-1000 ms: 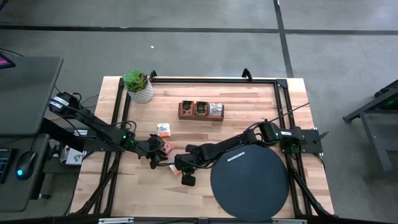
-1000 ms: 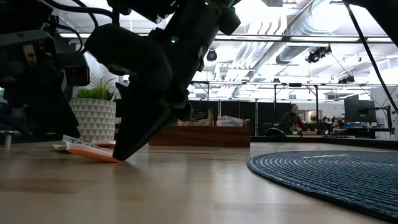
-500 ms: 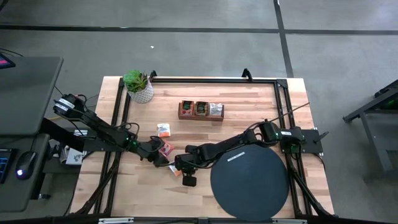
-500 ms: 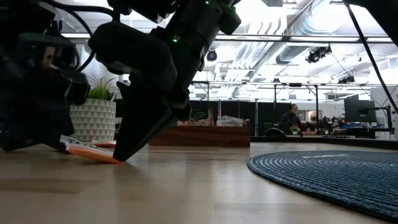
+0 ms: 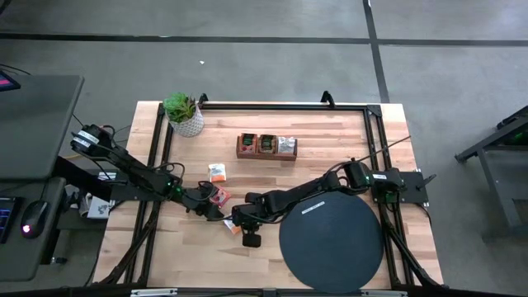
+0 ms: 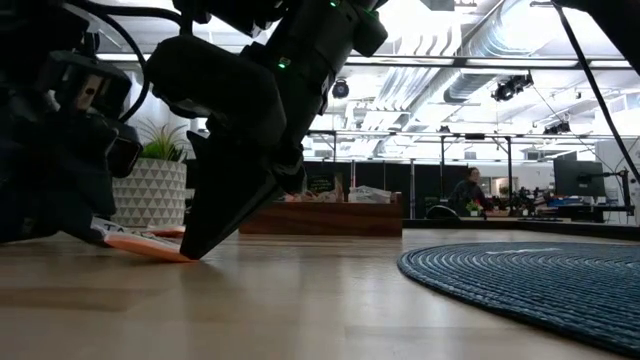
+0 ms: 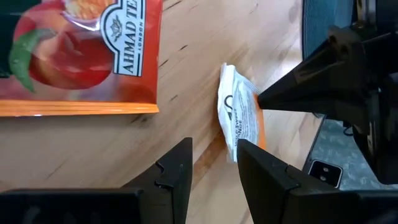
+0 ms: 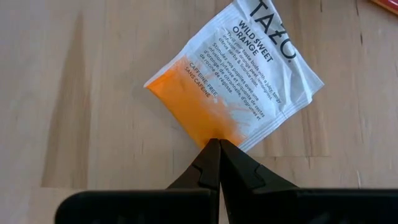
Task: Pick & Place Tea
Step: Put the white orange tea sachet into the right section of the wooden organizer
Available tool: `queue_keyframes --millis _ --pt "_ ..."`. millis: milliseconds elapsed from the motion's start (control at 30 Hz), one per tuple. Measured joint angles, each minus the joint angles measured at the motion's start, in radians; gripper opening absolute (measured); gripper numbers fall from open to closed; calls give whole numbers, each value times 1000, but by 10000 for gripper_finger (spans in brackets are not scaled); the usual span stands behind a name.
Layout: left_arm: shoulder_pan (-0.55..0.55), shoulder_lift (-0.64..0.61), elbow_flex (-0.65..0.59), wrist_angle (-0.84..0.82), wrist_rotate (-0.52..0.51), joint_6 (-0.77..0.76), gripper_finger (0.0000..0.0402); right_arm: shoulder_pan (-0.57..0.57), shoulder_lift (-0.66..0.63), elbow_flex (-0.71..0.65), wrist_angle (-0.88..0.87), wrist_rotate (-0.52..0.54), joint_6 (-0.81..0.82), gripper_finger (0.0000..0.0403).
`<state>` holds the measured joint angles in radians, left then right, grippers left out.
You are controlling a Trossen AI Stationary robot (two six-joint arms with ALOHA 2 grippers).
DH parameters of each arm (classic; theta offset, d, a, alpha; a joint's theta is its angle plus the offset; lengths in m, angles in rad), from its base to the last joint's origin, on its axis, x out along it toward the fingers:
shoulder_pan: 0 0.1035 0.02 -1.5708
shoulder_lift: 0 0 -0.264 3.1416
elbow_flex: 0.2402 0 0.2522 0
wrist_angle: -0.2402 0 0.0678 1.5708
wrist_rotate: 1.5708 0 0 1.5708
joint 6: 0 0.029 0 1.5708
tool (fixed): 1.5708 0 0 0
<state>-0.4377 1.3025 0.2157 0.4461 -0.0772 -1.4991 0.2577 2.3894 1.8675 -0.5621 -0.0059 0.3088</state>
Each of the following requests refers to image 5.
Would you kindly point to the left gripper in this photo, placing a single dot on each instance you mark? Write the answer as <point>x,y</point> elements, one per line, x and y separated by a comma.
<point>196,200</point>

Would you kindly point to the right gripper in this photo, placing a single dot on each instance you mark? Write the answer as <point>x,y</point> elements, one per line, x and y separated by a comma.
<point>247,216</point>

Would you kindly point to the red tea packet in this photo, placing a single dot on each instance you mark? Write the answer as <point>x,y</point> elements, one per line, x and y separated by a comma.
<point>222,197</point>
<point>247,142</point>

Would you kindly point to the clear tea packet dark label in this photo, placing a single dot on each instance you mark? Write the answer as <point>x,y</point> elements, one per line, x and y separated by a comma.
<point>267,143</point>

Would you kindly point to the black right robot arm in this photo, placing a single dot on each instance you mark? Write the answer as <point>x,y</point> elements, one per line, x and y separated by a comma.
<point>297,194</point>

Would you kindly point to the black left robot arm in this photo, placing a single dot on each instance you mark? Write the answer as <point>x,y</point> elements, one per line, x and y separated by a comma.
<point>136,173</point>

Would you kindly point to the wooden three-compartment tray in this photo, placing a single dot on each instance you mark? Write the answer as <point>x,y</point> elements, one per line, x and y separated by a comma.
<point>268,157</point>

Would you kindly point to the white label strip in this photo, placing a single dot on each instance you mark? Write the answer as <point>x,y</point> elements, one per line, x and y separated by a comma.
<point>313,207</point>

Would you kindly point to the round dark blue placemat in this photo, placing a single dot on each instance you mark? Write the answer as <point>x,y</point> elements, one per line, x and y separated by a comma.
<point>332,251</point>

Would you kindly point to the succulent in white patterned pot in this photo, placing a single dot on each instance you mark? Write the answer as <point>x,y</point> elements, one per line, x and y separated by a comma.
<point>187,123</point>

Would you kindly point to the white labelled box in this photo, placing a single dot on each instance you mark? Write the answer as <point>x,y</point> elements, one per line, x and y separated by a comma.
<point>98,208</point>

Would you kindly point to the black computer mouse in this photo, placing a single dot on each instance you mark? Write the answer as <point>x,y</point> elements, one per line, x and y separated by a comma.
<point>35,218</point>

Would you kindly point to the black clamp lever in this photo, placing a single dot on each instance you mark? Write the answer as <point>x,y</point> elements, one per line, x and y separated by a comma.
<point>427,181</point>

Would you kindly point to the grey desk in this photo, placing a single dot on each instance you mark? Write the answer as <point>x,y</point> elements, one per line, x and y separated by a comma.
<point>37,128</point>

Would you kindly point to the backlit keyboard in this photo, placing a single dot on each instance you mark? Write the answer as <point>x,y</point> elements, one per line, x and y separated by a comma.
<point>6,218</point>

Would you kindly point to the small display screen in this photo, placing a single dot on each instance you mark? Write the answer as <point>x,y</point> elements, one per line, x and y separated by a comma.
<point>6,83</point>

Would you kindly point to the grey metal workbench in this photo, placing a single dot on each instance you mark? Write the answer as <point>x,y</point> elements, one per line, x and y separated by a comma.
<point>501,194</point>

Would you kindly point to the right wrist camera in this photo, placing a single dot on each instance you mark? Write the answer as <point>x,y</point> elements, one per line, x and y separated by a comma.
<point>251,240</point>

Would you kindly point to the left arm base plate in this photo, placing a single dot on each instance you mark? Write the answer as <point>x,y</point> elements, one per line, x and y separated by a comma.
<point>132,194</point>

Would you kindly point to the silver metal bracket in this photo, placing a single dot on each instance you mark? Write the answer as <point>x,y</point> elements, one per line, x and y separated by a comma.
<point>383,293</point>
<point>152,292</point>

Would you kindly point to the black aluminium table frame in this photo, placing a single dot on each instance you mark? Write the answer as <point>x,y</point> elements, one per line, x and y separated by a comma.
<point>288,107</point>

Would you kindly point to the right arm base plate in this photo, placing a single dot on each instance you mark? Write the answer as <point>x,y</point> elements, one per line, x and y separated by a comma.
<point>414,187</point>

